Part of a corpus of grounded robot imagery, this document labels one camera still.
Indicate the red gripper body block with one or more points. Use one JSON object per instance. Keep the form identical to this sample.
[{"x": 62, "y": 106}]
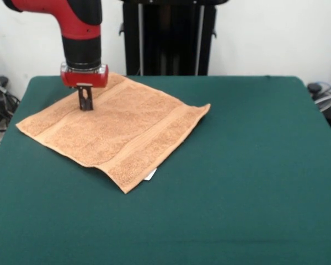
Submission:
[{"x": 84, "y": 77}]

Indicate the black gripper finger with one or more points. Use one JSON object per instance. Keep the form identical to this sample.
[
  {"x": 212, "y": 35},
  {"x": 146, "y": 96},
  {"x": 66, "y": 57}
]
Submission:
[
  {"x": 82, "y": 103},
  {"x": 89, "y": 103}
]

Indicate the tan terry towel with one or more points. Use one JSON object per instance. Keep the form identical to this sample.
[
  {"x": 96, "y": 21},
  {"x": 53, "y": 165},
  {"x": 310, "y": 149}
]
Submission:
[{"x": 121, "y": 129}]

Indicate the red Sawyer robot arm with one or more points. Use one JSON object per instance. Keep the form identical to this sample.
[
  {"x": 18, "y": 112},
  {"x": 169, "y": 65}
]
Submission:
[{"x": 80, "y": 25}]

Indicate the dark green table cloth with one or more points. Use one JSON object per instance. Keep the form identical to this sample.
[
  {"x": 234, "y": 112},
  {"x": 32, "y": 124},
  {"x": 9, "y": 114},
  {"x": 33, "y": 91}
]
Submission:
[{"x": 165, "y": 220}]

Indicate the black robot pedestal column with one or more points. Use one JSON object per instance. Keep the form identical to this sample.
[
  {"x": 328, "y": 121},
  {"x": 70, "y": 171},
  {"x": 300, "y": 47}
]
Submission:
[{"x": 168, "y": 41}]

